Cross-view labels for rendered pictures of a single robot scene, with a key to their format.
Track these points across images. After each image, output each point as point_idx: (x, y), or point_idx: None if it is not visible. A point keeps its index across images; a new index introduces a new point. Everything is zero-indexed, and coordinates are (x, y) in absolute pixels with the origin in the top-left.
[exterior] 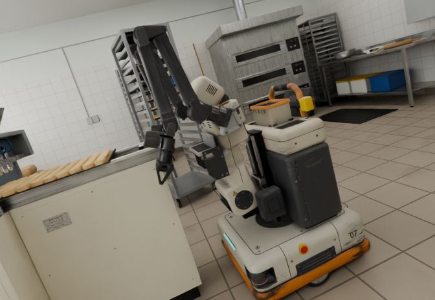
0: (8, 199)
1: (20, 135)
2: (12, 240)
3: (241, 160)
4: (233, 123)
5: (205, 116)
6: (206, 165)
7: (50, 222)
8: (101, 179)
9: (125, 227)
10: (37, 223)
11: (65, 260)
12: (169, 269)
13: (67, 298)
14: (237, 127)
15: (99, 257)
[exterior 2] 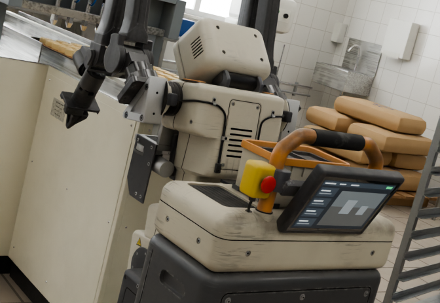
0: (54, 53)
1: (173, 6)
2: (26, 93)
3: None
4: (139, 108)
5: (112, 67)
6: (131, 159)
7: (55, 105)
8: (97, 93)
9: (82, 173)
10: (51, 96)
11: (43, 158)
12: (78, 277)
13: (27, 200)
14: (137, 119)
15: (56, 184)
